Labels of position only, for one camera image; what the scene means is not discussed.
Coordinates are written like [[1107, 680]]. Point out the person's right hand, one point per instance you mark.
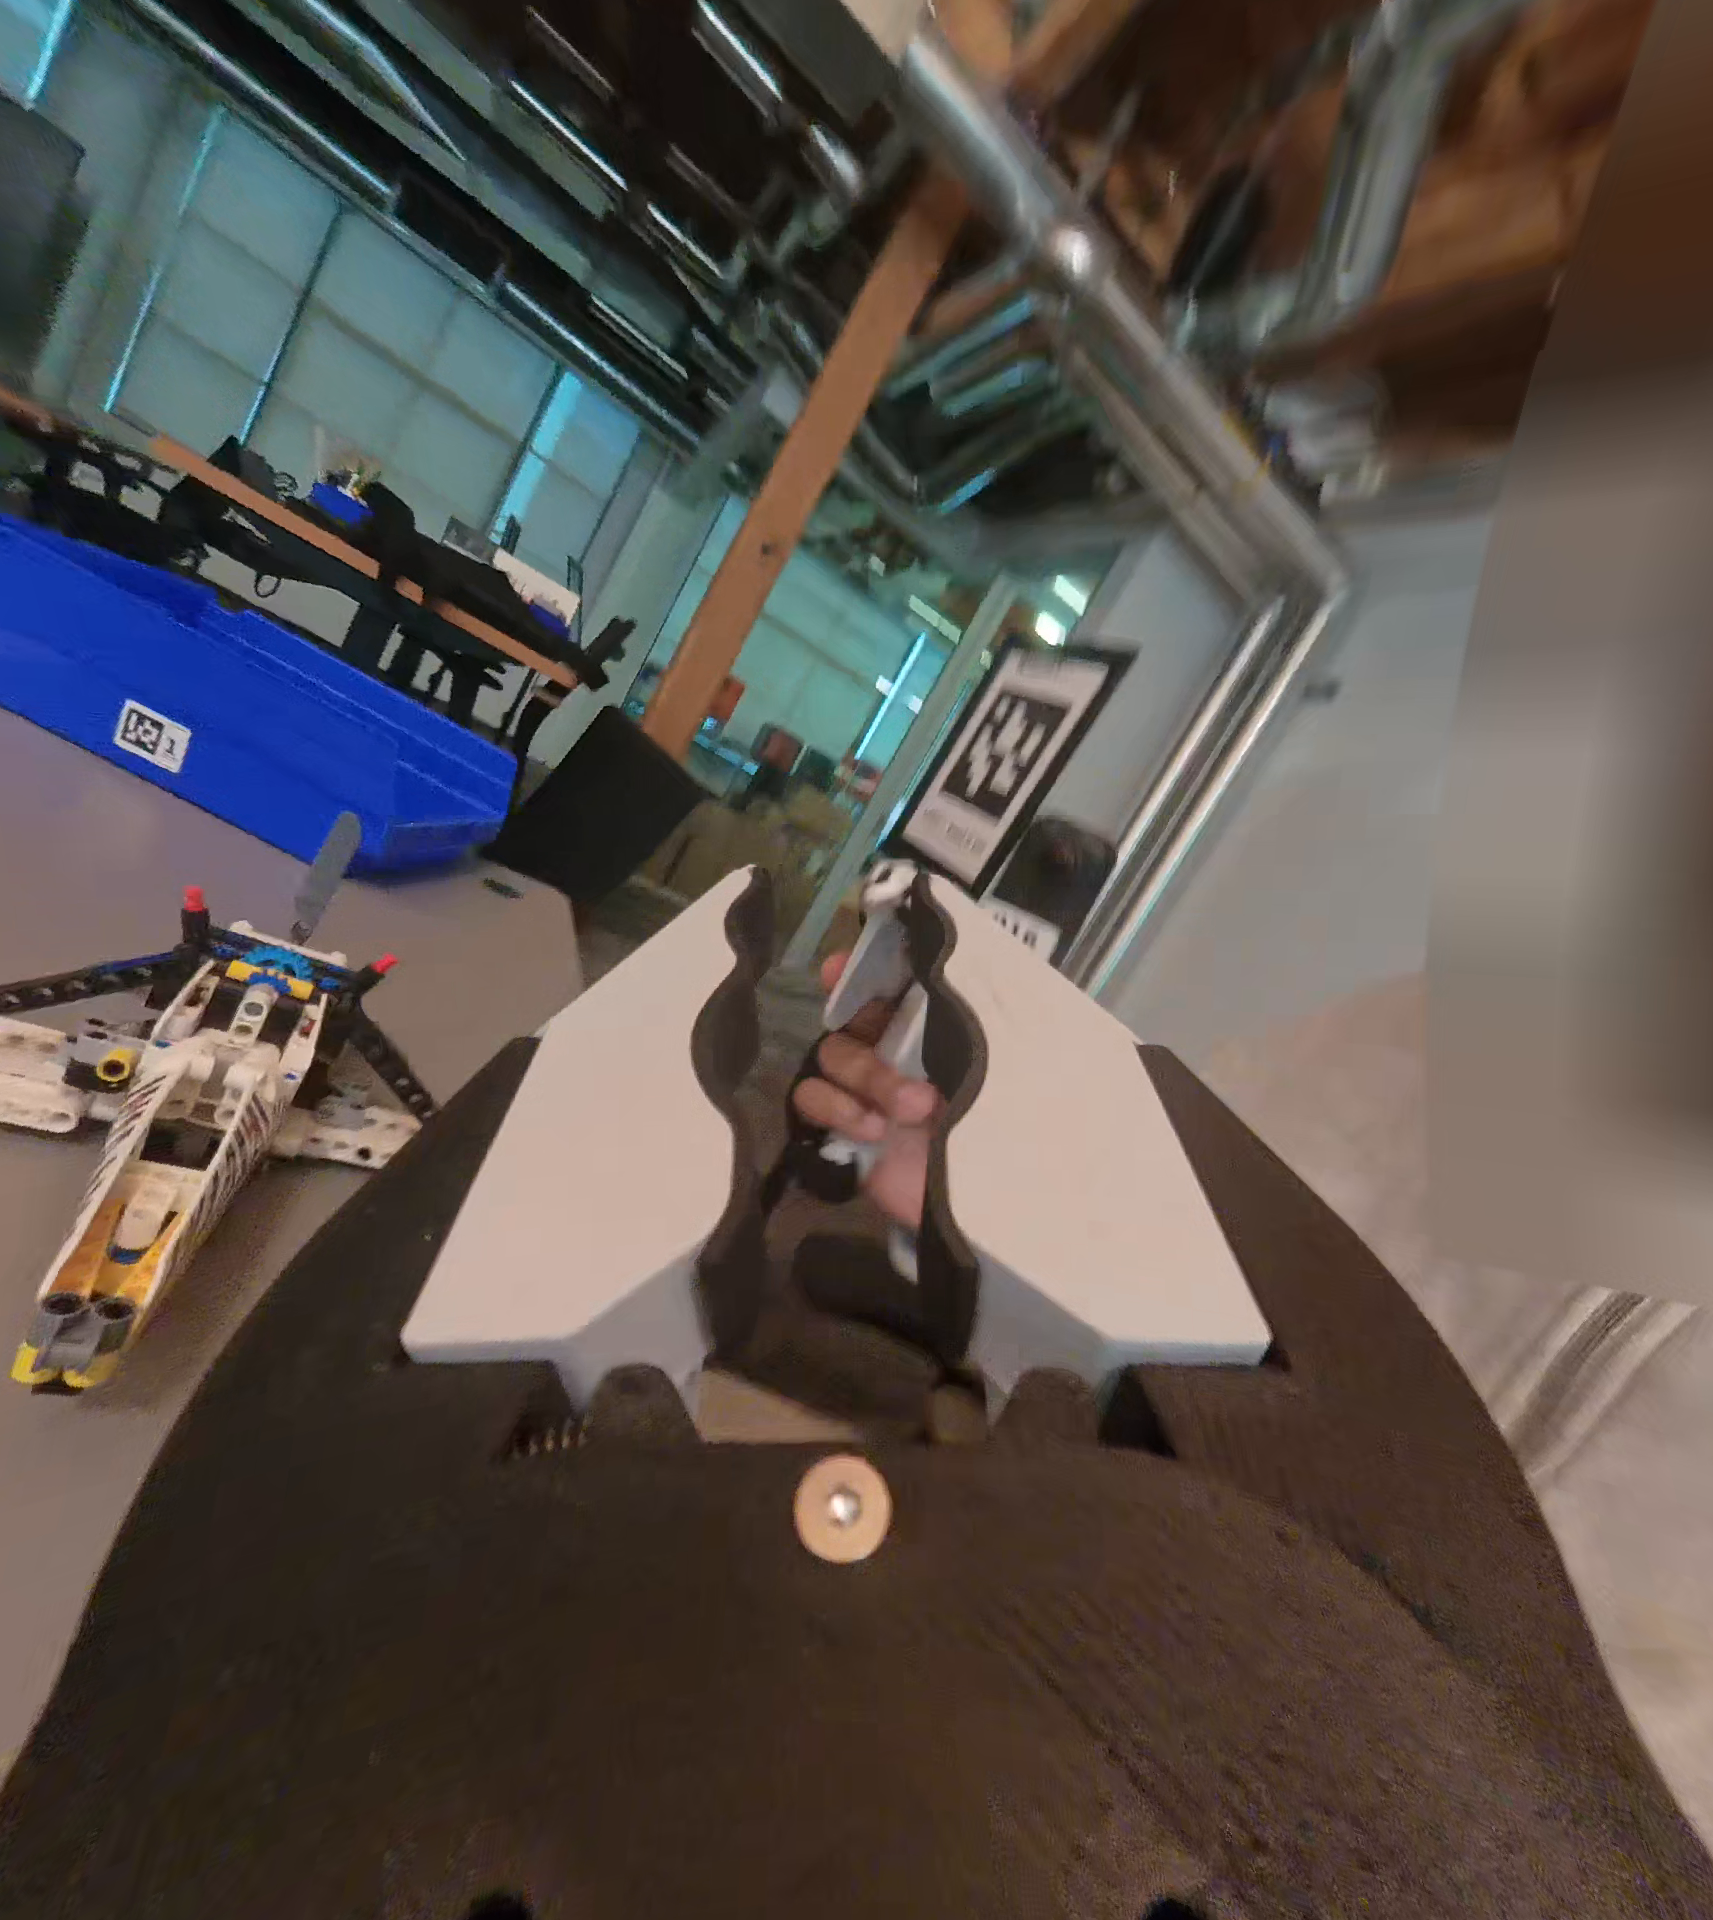
[[887, 1118]]

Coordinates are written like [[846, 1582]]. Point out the black box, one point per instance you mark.
[[602, 811]]

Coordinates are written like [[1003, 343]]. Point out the blue plastic bin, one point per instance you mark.
[[270, 735]]

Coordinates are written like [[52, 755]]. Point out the metal pipes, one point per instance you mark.
[[1188, 435]]

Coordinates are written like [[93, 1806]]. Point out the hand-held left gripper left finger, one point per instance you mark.
[[588, 1184]]

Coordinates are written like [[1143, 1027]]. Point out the patterned marker board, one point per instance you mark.
[[1013, 765]]

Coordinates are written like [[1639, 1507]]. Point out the wooden work table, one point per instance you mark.
[[347, 549]]

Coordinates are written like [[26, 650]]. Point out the wooden post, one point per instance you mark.
[[798, 481]]

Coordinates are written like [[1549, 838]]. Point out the lego aircraft model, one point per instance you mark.
[[197, 1110]]

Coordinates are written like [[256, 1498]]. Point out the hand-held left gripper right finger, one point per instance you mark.
[[1098, 1184]]

